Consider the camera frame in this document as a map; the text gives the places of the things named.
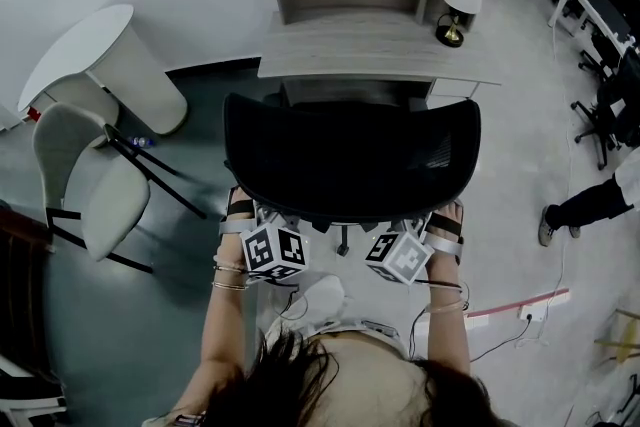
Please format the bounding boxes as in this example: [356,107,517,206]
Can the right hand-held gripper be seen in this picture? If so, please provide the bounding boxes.
[364,213,435,287]

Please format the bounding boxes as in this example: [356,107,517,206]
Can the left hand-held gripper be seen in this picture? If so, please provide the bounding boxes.
[239,204,312,285]

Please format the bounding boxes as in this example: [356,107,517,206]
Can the black mesh office chair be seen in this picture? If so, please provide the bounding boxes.
[222,89,484,259]

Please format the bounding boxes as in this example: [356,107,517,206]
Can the person's right forearm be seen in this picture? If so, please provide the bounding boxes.
[423,252,474,379]

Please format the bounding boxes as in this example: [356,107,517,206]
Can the person's left forearm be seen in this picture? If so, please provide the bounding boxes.
[169,230,252,419]

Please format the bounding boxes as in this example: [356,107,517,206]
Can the beige chair with black legs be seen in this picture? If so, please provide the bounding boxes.
[31,102,209,275]

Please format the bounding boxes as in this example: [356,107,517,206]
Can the grey wooden desk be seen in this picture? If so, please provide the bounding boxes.
[256,11,504,109]

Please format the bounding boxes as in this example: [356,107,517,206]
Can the black swivel office chair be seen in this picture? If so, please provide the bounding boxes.
[570,48,640,172]

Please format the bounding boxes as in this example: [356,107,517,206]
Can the long white office desk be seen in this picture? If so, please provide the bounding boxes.
[547,0,640,62]

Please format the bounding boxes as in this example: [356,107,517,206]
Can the person's left hand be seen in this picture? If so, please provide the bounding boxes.
[225,186,257,236]

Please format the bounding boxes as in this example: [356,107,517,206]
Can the person's right hand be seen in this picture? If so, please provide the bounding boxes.
[425,198,467,261]

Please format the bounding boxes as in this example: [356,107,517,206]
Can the person's beige top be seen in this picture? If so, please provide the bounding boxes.
[264,318,436,427]

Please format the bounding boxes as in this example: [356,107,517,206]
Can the red and white floor strip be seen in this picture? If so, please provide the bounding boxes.
[463,287,572,322]

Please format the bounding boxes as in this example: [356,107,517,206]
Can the white round table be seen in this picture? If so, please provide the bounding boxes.
[17,3,190,137]

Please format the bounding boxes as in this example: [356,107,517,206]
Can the dark wooden cabinet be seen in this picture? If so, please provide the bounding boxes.
[0,198,65,389]

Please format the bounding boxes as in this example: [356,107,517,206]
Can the gold bracelets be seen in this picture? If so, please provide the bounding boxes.
[211,254,250,292]

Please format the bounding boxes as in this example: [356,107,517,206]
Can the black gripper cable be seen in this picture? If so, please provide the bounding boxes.
[271,281,312,322]
[408,278,472,362]

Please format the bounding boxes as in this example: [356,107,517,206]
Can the yellow metal frame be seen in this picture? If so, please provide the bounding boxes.
[593,307,640,367]

